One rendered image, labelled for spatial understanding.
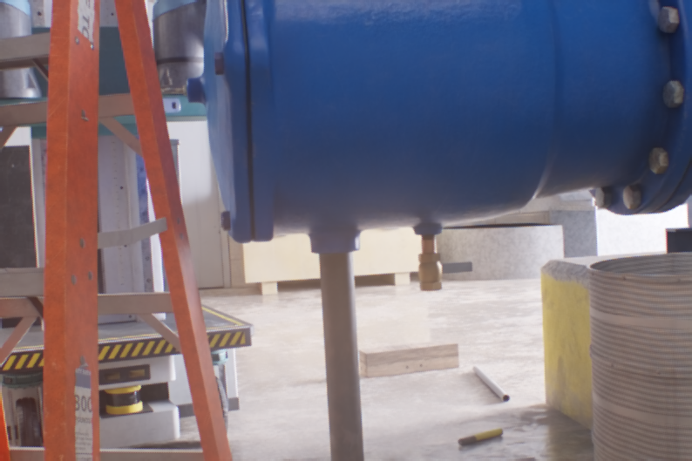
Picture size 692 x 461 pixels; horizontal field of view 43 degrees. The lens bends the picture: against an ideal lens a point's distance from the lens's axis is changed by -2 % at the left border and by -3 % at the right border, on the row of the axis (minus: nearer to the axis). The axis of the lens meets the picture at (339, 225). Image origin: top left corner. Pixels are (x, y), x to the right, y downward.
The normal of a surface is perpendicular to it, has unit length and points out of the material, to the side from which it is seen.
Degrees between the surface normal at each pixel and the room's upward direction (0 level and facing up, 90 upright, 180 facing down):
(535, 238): 90
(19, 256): 90
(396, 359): 90
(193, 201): 90
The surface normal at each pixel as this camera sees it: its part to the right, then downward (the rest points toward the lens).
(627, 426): -0.87, 0.07
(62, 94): -0.18, -0.25
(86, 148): 0.98, -0.11
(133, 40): -0.15, 0.23
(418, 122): 0.15, 0.38
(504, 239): -0.38, 0.06
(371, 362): 0.27, 0.02
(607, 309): -0.97, 0.07
